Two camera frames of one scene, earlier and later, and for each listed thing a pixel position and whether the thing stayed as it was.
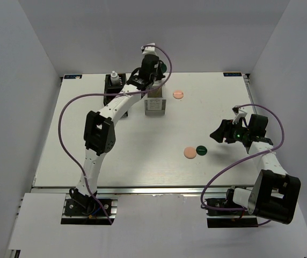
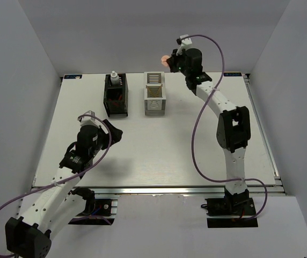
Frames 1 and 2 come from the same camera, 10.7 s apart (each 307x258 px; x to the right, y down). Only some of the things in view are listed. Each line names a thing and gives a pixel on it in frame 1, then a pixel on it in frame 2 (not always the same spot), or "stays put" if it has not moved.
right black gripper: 225,130 to 172,60
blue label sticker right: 232,74 stays put
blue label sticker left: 72,76 stays put
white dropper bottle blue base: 114,78 stays put
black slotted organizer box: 109,87 stays put
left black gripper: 160,76 to 116,133
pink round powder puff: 178,94 to 163,60
